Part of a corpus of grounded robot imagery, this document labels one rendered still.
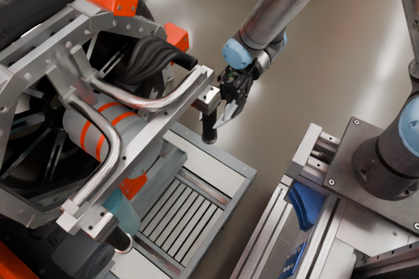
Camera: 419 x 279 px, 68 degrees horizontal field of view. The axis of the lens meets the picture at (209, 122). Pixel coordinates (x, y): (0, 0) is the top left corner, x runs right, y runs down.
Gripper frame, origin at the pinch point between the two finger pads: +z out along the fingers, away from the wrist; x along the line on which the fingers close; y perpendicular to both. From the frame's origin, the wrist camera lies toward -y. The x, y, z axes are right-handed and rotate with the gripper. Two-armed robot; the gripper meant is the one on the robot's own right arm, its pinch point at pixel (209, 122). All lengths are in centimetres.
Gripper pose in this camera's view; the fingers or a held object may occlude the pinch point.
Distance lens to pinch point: 78.9
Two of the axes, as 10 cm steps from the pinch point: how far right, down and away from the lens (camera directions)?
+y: 0.0, -5.3, -8.5
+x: 8.2, 4.8, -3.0
